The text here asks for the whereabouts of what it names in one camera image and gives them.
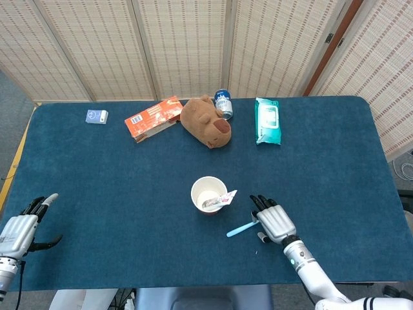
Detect white cables on floor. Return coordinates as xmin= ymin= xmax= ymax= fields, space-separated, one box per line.
xmin=396 ymin=151 xmax=413 ymax=181

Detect brown capybara plush toy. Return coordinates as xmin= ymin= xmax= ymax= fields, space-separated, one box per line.
xmin=179 ymin=94 xmax=233 ymax=149

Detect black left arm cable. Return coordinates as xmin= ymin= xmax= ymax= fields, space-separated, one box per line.
xmin=17 ymin=260 xmax=26 ymax=310

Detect orange biscuit box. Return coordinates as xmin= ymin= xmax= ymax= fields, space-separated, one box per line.
xmin=124 ymin=95 xmax=184 ymax=144

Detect white pink toothpaste tube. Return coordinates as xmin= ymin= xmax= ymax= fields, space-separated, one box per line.
xmin=201 ymin=189 xmax=239 ymax=209

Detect blue white drink can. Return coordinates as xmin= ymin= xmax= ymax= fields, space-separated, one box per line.
xmin=214 ymin=88 xmax=234 ymax=121

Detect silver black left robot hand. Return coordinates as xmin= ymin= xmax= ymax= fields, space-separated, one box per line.
xmin=0 ymin=192 xmax=64 ymax=259

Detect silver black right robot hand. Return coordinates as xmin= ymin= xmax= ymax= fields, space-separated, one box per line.
xmin=249 ymin=194 xmax=297 ymax=245

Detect green wet wipes pack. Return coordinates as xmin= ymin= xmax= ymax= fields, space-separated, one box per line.
xmin=254 ymin=97 xmax=282 ymax=146

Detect red paper cup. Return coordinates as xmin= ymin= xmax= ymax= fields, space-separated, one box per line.
xmin=190 ymin=176 xmax=228 ymax=216

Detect bamboo folding screen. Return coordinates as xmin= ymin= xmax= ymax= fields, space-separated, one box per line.
xmin=309 ymin=0 xmax=413 ymax=159
xmin=0 ymin=0 xmax=356 ymax=103

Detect white robot torso shell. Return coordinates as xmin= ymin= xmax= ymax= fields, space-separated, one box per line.
xmin=48 ymin=288 xmax=119 ymax=310

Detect small blue white box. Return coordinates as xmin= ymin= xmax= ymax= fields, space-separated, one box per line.
xmin=85 ymin=109 xmax=110 ymax=125

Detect light blue toothbrush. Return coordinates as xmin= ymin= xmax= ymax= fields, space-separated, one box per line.
xmin=226 ymin=216 xmax=259 ymax=238

